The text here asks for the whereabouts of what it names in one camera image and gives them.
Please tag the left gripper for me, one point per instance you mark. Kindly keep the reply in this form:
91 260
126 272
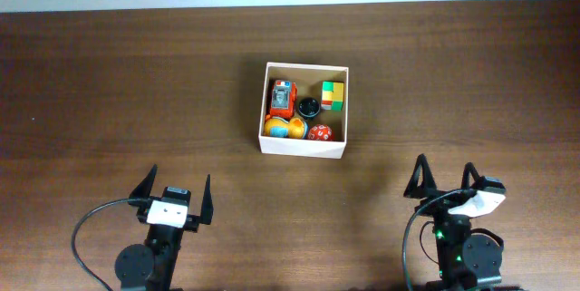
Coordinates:
192 219

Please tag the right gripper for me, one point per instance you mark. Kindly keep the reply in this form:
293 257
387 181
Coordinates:
429 186

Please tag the red letter ball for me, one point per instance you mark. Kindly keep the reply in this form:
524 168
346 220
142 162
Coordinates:
320 132

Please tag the colourful puzzle cube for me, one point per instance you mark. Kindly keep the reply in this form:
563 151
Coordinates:
332 96

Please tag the orange plush duck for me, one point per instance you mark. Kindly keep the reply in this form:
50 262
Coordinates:
294 128

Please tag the red toy car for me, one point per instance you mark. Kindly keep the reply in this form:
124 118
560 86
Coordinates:
283 98

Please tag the black round cap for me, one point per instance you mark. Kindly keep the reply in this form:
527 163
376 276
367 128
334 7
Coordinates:
308 108

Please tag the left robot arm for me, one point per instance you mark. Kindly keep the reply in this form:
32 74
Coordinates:
151 264

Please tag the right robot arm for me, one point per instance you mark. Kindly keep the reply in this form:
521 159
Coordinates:
468 258

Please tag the white cardboard box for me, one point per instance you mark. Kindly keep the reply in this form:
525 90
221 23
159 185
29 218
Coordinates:
308 79

